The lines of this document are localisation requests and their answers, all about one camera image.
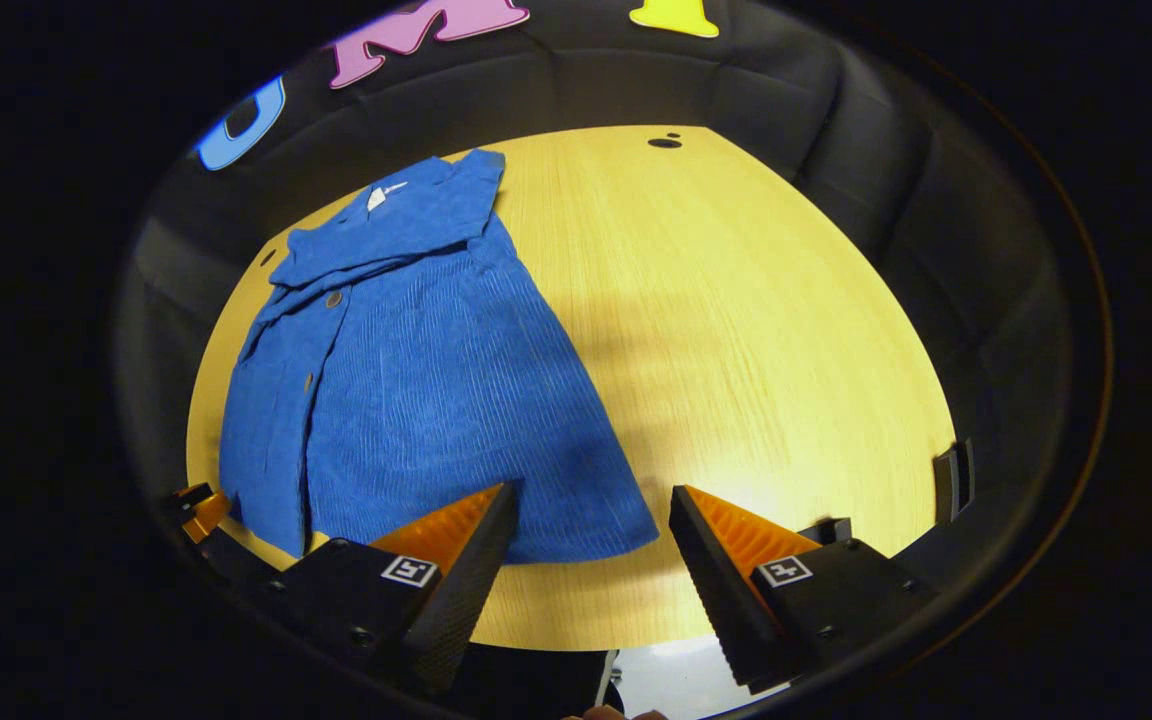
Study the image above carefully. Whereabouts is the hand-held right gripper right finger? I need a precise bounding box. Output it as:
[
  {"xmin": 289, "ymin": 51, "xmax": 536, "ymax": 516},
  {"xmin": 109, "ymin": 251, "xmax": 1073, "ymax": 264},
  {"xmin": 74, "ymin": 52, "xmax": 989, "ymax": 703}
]
[{"xmin": 668, "ymin": 485, "xmax": 937, "ymax": 696}]

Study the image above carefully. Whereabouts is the black table edge clamp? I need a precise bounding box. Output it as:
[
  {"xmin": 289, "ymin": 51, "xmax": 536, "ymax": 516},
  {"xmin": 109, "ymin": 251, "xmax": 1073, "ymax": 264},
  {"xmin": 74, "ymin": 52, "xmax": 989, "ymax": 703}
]
[{"xmin": 933, "ymin": 438, "xmax": 977, "ymax": 523}]

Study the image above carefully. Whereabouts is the blue corduroy shirt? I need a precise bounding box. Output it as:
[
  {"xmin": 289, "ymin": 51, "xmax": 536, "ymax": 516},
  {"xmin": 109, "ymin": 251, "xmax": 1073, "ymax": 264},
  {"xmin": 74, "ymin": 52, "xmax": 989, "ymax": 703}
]
[{"xmin": 219, "ymin": 148, "xmax": 660, "ymax": 564}]

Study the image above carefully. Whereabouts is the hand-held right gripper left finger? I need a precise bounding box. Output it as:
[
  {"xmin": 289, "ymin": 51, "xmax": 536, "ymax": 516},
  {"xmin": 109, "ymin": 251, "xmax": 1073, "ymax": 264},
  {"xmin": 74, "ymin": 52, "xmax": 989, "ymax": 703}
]
[{"xmin": 266, "ymin": 481, "xmax": 521, "ymax": 696}]

